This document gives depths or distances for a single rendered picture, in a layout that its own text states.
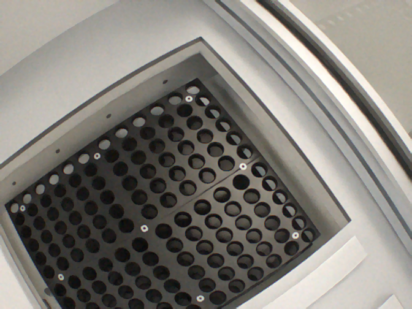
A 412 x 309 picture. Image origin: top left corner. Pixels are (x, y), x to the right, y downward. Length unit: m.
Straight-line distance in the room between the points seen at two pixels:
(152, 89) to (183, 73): 0.03
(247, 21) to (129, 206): 0.18
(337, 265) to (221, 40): 0.21
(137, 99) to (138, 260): 0.16
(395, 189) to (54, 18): 0.33
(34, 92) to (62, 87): 0.03
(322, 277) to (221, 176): 0.14
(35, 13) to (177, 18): 0.14
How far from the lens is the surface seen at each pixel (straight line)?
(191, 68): 0.51
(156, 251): 0.41
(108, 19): 0.47
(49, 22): 0.45
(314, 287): 0.35
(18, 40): 0.44
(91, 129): 0.48
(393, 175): 0.36
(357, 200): 0.39
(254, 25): 0.41
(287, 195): 0.43
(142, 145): 0.44
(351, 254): 0.36
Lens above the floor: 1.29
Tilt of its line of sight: 65 degrees down
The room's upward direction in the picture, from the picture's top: 6 degrees clockwise
